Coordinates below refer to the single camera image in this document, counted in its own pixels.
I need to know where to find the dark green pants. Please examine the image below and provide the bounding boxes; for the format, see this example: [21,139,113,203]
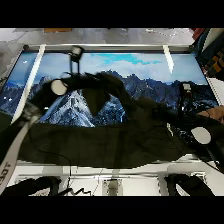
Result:
[17,70,204,170]

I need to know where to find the heap of clothes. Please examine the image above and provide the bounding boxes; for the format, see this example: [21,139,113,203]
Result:
[191,28,224,82]

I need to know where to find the brown garment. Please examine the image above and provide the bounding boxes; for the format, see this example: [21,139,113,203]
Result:
[196,106,224,125]

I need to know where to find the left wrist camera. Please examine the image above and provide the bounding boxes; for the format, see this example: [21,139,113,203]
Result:
[67,45,85,80]

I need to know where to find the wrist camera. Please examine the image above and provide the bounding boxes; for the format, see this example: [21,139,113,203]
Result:
[179,82,194,114]
[67,45,85,80]

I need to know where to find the black cable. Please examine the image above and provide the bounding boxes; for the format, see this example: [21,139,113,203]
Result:
[64,156,100,197]

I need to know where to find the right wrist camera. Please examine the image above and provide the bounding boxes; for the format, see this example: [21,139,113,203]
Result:
[179,82,194,114]

